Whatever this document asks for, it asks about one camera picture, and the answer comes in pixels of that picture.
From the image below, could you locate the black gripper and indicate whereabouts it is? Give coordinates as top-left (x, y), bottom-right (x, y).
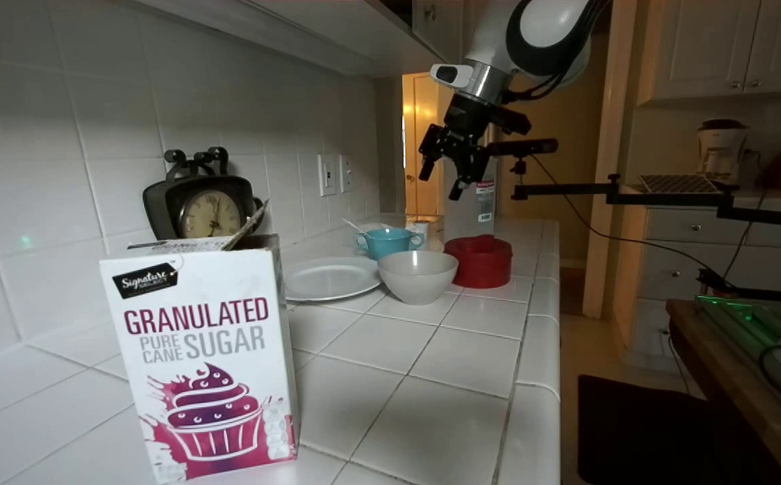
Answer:
top-left (417, 93), bottom-right (533, 202)

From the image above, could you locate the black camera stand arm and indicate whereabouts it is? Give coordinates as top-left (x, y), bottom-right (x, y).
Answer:
top-left (510, 154), bottom-right (781, 303)

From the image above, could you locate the white drawer cabinet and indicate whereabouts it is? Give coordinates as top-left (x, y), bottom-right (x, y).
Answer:
top-left (628, 208), bottom-right (781, 361)

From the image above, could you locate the black perforated plate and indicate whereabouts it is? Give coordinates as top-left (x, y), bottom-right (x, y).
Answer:
top-left (635, 173), bottom-right (731, 196)

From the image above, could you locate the white ceramic bowl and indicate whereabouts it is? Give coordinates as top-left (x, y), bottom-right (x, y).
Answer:
top-left (375, 248), bottom-right (461, 303)

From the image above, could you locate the white coffee maker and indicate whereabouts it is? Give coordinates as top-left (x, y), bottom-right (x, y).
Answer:
top-left (694, 115), bottom-right (752, 185)

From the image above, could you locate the white wall outlet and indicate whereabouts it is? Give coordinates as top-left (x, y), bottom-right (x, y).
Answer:
top-left (316, 150), bottom-right (356, 200)

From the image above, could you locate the black retro alarm clock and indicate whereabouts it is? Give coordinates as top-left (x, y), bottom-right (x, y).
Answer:
top-left (140, 144), bottom-right (267, 243)

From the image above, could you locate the clear plastic jug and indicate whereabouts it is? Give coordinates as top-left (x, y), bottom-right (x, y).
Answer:
top-left (443, 156), bottom-right (502, 243)

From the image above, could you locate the blue bowl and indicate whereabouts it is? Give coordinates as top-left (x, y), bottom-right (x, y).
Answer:
top-left (352, 222), bottom-right (429, 264)

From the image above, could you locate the red cup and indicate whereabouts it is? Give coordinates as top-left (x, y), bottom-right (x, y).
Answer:
top-left (444, 233), bottom-right (515, 290)

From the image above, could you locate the granulated sugar carton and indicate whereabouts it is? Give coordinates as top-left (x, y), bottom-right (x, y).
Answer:
top-left (96, 233), bottom-right (302, 485)

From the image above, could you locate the green plastic object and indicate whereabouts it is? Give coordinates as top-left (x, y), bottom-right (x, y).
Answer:
top-left (694, 294), bottom-right (781, 348)

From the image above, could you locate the black bar camera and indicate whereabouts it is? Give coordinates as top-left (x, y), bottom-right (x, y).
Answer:
top-left (495, 135), bottom-right (560, 159)

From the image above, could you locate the brown wooden table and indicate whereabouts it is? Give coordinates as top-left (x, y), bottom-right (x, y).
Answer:
top-left (665, 295), bottom-right (781, 485)

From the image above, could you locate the white overhead cabinet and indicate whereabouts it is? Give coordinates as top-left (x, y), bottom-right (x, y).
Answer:
top-left (137, 0), bottom-right (467, 81)

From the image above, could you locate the lit panel door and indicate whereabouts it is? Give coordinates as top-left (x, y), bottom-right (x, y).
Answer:
top-left (398, 68), bottom-right (457, 225)

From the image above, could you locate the white dinner plate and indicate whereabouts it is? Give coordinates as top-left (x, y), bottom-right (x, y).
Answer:
top-left (280, 252), bottom-right (386, 303)

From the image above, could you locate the dark floor mat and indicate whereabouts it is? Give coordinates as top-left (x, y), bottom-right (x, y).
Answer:
top-left (577, 372), bottom-right (770, 485)

